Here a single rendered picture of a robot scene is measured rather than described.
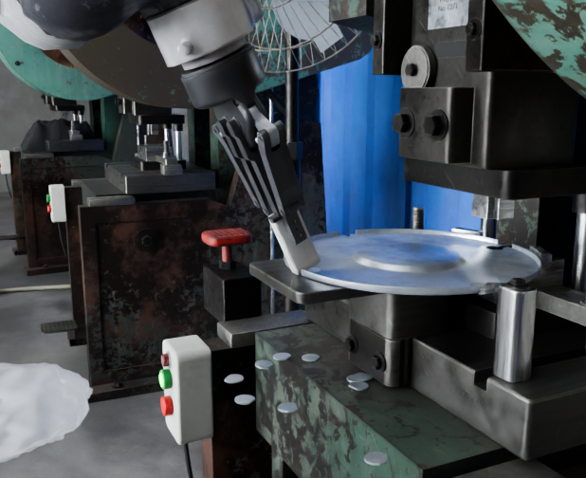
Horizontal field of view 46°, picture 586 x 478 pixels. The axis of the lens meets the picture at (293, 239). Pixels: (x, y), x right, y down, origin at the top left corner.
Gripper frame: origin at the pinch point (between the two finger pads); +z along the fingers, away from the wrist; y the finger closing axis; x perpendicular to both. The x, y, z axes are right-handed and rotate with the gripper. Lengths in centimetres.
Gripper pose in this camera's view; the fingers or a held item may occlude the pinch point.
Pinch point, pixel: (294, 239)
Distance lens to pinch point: 72.3
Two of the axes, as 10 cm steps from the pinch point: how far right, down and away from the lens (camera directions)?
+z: 3.7, 8.5, 3.8
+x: 8.1, -5.0, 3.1
